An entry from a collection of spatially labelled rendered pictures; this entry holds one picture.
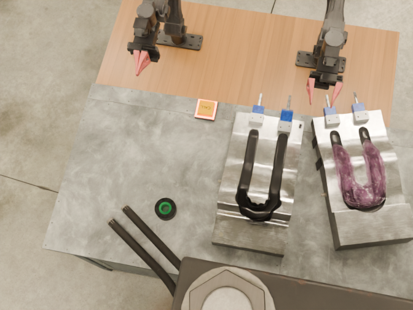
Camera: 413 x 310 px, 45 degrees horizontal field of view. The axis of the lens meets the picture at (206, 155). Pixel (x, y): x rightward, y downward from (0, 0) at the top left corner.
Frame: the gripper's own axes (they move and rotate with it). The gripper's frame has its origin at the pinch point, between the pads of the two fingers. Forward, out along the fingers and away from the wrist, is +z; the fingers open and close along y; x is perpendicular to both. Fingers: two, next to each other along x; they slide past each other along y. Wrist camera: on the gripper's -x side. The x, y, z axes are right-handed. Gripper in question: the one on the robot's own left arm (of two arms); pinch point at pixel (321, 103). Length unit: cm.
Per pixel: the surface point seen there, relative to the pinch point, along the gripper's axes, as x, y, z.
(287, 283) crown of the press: -83, -7, 63
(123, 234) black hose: 34, -60, 48
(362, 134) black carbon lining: 34.7, 19.3, -6.4
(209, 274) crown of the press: -83, -16, 64
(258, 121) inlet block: 27.9, -19.5, -1.7
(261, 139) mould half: 30.7, -17.2, 4.2
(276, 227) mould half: 32.6, -6.2, 35.1
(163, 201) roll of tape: 35, -49, 33
